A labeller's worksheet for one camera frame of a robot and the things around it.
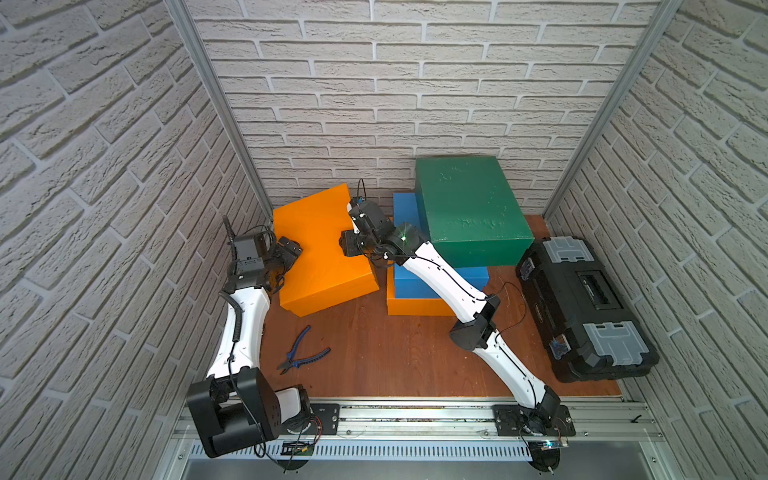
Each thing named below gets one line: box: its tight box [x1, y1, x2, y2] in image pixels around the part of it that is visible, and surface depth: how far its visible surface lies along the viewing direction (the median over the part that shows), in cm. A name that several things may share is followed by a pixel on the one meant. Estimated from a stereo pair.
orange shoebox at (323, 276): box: [273, 183, 380, 317], surface depth 77 cm
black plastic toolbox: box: [515, 236, 659, 383], surface depth 78 cm
